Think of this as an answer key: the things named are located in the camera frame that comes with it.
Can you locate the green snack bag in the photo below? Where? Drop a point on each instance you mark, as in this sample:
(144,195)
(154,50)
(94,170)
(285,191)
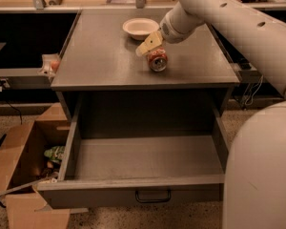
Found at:
(55,154)

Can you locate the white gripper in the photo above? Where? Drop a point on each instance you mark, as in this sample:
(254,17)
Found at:
(171,31)

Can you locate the grey metal cabinet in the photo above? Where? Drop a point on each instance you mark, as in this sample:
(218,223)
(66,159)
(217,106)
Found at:
(101,56)

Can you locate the white paper bowl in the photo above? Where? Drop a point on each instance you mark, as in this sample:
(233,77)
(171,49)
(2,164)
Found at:
(140,28)

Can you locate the small clear plastic container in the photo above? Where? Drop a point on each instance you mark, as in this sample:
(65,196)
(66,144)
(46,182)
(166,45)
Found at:
(50,64)

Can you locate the red coke can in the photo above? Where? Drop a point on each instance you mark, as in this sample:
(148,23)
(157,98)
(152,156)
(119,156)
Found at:
(157,60)

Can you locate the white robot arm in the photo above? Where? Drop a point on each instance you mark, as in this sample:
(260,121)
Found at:
(255,181)

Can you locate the black drawer handle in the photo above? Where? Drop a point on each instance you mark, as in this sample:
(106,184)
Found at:
(149,196)

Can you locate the brown cardboard box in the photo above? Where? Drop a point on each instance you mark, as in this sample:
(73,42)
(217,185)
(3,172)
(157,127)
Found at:
(22,163)

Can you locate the open grey top drawer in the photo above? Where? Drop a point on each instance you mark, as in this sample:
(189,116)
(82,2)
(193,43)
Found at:
(123,142)

